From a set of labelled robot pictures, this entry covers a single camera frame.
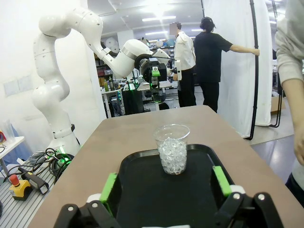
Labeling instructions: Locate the white backdrop curtain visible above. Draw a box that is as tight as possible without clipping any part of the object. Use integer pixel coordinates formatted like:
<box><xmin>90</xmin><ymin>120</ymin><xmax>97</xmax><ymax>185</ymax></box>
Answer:
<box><xmin>201</xmin><ymin>0</ymin><xmax>274</xmax><ymax>140</ymax></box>

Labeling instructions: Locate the black plastic tray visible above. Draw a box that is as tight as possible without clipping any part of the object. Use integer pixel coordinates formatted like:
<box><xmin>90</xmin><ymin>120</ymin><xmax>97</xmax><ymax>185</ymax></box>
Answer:
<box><xmin>111</xmin><ymin>143</ymin><xmax>236</xmax><ymax>228</ymax></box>

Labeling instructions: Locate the person's left hand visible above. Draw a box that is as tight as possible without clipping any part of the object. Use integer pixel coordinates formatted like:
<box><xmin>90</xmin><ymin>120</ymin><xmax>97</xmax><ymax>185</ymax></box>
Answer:
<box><xmin>294</xmin><ymin>135</ymin><xmax>304</xmax><ymax>166</ymax></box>

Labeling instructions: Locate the person in grey sweatshirt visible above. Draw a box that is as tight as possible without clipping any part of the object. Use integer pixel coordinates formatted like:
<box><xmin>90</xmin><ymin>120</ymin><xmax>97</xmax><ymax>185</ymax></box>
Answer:
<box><xmin>275</xmin><ymin>0</ymin><xmax>304</xmax><ymax>208</ymax></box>

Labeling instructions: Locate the black computer tower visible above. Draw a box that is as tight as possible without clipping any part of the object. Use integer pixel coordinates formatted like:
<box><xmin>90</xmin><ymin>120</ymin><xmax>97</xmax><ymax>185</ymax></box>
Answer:
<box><xmin>121</xmin><ymin>88</ymin><xmax>144</xmax><ymax>116</ymax></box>

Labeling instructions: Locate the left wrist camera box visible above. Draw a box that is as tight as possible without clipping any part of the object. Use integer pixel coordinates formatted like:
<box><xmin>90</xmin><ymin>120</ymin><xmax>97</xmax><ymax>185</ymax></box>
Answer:
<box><xmin>158</xmin><ymin>62</ymin><xmax>167</xmax><ymax>83</ymax></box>

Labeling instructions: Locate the stack of clear cups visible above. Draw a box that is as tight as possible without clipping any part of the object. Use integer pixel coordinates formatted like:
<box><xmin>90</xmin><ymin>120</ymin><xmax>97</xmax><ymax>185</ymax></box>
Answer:
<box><xmin>1</xmin><ymin>119</ymin><xmax>15</xmax><ymax>146</ymax></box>

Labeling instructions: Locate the black handheld pendant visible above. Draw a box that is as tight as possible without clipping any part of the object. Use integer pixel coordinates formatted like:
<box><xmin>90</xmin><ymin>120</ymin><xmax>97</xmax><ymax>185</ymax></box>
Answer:
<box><xmin>17</xmin><ymin>166</ymin><xmax>50</xmax><ymax>196</ymax></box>

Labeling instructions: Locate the figure in white jacket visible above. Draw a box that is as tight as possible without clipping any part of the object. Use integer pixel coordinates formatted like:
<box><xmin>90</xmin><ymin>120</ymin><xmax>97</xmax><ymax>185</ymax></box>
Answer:
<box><xmin>169</xmin><ymin>21</ymin><xmax>197</xmax><ymax>108</ymax></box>

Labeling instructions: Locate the person in black t-shirt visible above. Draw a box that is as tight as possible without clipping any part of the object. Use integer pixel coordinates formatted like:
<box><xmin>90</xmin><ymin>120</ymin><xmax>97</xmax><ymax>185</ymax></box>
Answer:
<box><xmin>193</xmin><ymin>17</ymin><xmax>261</xmax><ymax>114</ymax></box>

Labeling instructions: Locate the black cable bundle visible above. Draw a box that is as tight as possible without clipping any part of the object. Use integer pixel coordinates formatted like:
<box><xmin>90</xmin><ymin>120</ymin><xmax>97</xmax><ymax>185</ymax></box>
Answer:
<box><xmin>30</xmin><ymin>147</ymin><xmax>75</xmax><ymax>186</ymax></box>

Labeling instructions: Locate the aluminium slotted base plate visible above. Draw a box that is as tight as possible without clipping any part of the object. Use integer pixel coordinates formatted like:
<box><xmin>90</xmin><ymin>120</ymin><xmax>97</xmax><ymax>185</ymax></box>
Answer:
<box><xmin>0</xmin><ymin>152</ymin><xmax>73</xmax><ymax>228</ymax></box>

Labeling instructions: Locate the yellow emergency stop button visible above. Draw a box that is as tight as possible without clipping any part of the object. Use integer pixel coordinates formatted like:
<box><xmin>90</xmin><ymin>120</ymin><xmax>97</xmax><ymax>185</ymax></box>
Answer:
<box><xmin>9</xmin><ymin>175</ymin><xmax>32</xmax><ymax>201</ymax></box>

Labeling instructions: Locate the short clear cup with ice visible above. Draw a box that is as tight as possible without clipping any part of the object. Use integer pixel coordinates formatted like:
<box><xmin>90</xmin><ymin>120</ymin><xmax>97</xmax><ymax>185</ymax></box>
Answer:
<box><xmin>152</xmin><ymin>123</ymin><xmax>191</xmax><ymax>177</ymax></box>

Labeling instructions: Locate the black backdrop stand pole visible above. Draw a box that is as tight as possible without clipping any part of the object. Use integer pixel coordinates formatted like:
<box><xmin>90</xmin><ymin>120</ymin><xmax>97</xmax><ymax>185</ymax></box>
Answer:
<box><xmin>248</xmin><ymin>0</ymin><xmax>260</xmax><ymax>141</ymax></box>

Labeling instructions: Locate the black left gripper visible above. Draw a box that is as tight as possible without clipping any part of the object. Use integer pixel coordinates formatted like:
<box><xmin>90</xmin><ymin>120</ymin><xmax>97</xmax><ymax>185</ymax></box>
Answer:
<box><xmin>139</xmin><ymin>57</ymin><xmax>161</xmax><ymax>90</ymax></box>

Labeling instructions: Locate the person's left forearm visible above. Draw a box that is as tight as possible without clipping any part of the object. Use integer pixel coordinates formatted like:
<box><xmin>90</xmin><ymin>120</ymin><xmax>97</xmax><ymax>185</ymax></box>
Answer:
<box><xmin>280</xmin><ymin>76</ymin><xmax>304</xmax><ymax>146</ymax></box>

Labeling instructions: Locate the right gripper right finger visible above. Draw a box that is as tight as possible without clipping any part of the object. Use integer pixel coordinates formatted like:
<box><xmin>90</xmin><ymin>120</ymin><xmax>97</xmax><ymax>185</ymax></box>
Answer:
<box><xmin>211</xmin><ymin>165</ymin><xmax>285</xmax><ymax>228</ymax></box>

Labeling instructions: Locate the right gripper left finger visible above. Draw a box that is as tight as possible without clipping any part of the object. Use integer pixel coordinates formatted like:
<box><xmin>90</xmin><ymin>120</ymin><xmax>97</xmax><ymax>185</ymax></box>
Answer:
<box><xmin>58</xmin><ymin>172</ymin><xmax>122</xmax><ymax>228</ymax></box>

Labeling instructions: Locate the small white table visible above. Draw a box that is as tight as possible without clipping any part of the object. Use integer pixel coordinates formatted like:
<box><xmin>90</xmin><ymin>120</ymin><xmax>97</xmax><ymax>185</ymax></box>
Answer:
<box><xmin>0</xmin><ymin>136</ymin><xmax>26</xmax><ymax>177</ymax></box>

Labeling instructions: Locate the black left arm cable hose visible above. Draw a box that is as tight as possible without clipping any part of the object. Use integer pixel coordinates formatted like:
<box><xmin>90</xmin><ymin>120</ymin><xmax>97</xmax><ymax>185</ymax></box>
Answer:
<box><xmin>133</xmin><ymin>54</ymin><xmax>153</xmax><ymax>70</ymax></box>

